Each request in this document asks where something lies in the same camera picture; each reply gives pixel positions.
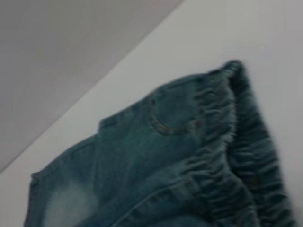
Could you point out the blue denim shorts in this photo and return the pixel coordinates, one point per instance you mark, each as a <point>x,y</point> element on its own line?
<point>177,165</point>

